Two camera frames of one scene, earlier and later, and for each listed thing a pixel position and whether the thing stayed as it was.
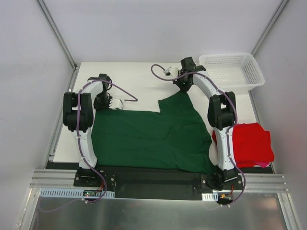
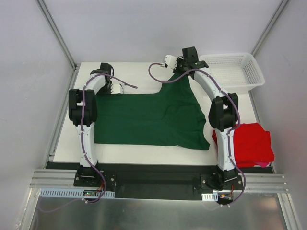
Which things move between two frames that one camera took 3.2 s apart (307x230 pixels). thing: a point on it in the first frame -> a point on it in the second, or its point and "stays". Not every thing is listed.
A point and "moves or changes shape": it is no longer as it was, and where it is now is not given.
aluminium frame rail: x=258 y=182 stays
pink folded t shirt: x=263 y=164 stays
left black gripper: x=100 y=103 -> x=107 y=88
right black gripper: x=183 y=84 -> x=180 y=66
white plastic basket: x=240 y=72 stays
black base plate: x=154 y=185 stays
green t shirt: x=178 y=138 moves or changes shape
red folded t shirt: x=251 y=143 stays
